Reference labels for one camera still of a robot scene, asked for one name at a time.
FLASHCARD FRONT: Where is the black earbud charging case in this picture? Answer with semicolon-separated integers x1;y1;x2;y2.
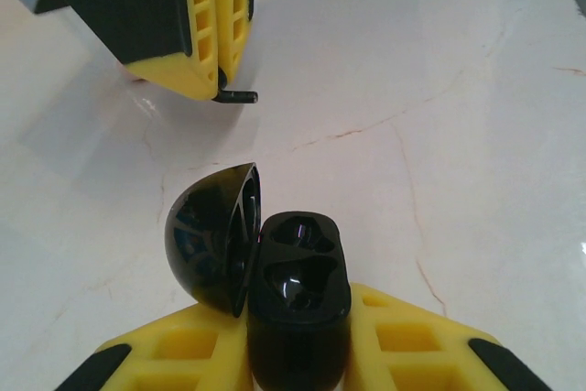
163;161;353;391

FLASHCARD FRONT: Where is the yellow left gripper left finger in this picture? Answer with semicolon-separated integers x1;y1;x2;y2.
57;302;253;391

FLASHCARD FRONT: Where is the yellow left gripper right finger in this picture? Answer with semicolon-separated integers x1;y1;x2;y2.
341;281;550;391

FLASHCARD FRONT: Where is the black wireless earbud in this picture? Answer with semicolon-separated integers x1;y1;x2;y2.
217;69;260;104

